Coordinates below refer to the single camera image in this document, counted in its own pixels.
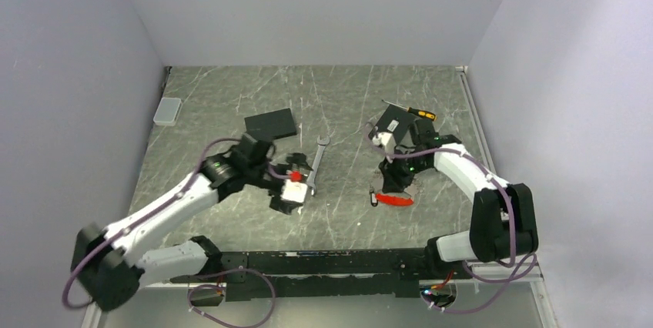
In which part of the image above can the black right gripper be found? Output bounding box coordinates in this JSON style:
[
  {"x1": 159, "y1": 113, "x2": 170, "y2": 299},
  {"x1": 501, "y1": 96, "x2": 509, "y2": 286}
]
[{"x1": 379, "y1": 148, "x2": 430, "y2": 194}]

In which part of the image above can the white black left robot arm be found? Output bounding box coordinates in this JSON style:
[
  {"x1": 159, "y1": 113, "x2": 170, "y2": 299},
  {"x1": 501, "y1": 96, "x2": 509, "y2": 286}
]
[{"x1": 62, "y1": 132, "x2": 316, "y2": 312}]

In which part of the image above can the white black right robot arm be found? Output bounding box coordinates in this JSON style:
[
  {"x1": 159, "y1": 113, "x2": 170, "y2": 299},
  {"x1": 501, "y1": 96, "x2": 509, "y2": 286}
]
[{"x1": 367, "y1": 119, "x2": 539, "y2": 278}]

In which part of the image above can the silver open-end wrench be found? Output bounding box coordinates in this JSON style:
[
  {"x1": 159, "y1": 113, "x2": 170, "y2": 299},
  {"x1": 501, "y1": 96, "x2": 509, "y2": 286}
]
[{"x1": 306, "y1": 136, "x2": 330, "y2": 196}]

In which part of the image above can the black flat box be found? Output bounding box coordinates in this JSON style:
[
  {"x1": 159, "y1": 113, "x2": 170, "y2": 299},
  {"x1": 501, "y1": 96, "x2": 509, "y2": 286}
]
[{"x1": 244, "y1": 108, "x2": 297, "y2": 140}]

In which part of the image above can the black box with label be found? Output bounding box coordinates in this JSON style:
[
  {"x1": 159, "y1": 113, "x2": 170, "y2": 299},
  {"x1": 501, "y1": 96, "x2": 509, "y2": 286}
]
[{"x1": 370, "y1": 105, "x2": 417, "y2": 145}]

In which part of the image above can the yellow black screwdriver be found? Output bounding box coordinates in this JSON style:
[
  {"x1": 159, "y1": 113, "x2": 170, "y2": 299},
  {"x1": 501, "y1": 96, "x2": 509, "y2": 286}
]
[{"x1": 382, "y1": 99, "x2": 437, "y2": 122}]

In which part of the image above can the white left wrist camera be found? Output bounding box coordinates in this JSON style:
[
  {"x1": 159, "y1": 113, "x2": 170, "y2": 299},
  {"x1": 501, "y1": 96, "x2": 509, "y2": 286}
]
[{"x1": 281, "y1": 171, "x2": 310, "y2": 204}]

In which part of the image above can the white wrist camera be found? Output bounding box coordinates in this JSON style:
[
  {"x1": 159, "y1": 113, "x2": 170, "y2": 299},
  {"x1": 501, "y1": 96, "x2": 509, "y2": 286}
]
[
  {"x1": 371, "y1": 132, "x2": 397, "y2": 156},
  {"x1": 281, "y1": 171, "x2": 310, "y2": 204}
]

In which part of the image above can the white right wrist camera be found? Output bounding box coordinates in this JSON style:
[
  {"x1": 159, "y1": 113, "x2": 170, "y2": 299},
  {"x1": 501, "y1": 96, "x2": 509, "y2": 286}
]
[{"x1": 371, "y1": 132, "x2": 397, "y2": 156}]

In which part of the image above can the aluminium frame rail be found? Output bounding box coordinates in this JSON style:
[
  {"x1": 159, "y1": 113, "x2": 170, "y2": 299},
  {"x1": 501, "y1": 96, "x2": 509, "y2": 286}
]
[{"x1": 81, "y1": 259, "x2": 544, "y2": 328}]

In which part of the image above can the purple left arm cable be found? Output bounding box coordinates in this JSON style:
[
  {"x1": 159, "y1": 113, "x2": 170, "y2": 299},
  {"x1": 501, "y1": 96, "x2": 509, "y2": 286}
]
[{"x1": 62, "y1": 136, "x2": 276, "y2": 328}]

